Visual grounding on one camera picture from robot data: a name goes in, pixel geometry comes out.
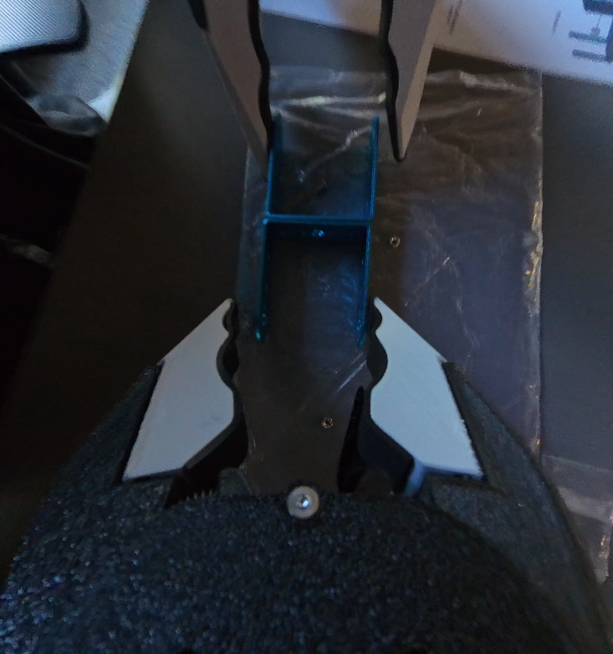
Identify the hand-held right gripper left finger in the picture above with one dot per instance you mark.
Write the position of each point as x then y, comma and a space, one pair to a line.
184, 408

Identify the grey desk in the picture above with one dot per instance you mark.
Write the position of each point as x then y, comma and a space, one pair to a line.
158, 204

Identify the large clear plastic bag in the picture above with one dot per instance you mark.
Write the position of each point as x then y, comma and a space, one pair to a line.
464, 281
582, 511

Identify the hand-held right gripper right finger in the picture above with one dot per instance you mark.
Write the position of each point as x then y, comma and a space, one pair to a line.
418, 408

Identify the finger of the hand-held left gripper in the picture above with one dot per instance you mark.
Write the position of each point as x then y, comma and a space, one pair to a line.
235, 61
413, 51

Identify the white instruction manual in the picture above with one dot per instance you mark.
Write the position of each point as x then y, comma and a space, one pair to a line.
515, 30

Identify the blue metal U bracket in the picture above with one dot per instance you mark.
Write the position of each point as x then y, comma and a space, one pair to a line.
286, 225
271, 179

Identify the person's clothed body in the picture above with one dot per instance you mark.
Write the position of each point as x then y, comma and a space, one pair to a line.
20, 204

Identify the black office chair with armrests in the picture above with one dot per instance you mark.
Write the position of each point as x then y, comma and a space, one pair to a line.
30, 25

